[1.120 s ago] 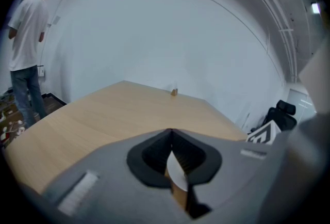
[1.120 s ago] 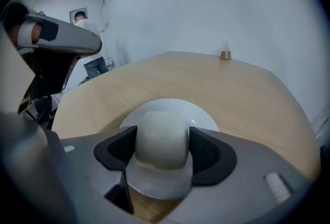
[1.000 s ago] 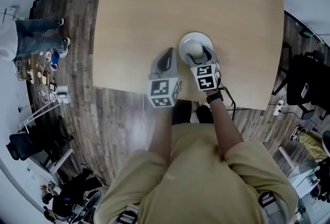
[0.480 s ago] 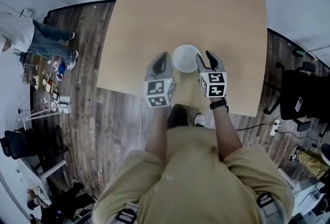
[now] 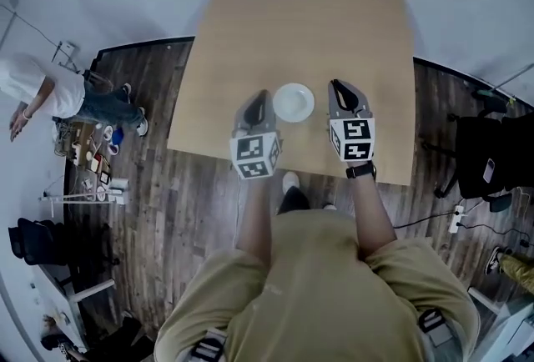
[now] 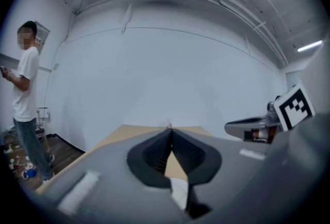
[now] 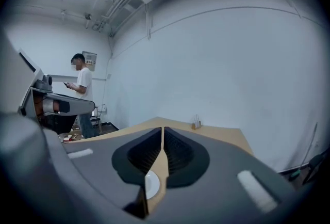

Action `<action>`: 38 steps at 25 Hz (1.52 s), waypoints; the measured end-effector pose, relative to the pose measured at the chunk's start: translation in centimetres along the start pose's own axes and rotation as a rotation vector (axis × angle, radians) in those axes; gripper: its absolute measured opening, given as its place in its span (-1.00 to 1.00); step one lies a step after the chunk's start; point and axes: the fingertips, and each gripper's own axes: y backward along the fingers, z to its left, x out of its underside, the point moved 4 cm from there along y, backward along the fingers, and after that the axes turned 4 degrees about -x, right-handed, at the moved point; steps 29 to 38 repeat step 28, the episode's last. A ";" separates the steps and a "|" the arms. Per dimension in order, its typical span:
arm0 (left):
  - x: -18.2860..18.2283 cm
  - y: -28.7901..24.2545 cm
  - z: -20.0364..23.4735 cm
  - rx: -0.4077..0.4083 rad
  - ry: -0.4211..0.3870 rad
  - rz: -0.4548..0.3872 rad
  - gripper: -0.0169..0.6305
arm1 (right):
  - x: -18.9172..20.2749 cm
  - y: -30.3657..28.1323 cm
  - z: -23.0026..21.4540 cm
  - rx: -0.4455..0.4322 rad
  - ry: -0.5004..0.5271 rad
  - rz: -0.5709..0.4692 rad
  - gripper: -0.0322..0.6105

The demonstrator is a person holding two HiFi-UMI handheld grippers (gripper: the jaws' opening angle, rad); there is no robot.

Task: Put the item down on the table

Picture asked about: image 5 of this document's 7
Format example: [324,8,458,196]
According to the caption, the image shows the person's right forearm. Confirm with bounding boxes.
[347,168,398,262]

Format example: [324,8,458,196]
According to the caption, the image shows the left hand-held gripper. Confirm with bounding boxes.
[229,89,285,181]

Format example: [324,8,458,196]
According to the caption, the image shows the black office chair with phone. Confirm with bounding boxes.
[421,93,534,212]

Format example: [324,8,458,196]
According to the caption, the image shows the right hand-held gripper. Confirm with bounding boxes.
[327,78,379,164]

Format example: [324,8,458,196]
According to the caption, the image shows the white plate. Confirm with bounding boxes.
[272,82,316,123]

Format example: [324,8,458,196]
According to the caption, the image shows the white desk corner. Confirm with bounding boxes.
[466,286,534,362]

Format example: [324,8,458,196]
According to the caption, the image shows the white power strip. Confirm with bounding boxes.
[449,204,466,234]

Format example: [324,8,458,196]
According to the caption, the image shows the person's black trouser leg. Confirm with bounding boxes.
[276,186,310,216]

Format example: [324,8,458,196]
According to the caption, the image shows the white folded stand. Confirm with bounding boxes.
[38,178,131,208]

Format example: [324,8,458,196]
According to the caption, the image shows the person's left forearm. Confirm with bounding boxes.
[234,174,273,266]

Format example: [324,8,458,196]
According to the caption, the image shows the grey chest strap black buckle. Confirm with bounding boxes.
[416,307,454,362]
[191,328,229,362]

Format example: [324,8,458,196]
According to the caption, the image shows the black mesh office chair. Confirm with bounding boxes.
[8,217,121,283]

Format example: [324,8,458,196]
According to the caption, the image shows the black wristwatch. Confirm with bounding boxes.
[345,161,377,180]

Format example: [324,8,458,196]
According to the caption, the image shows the metal rod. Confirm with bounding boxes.
[489,63,534,93]

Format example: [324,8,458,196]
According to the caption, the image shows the person's khaki shirt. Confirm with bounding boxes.
[154,209,481,362]

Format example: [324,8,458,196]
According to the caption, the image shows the black floor cable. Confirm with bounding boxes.
[393,213,456,229]

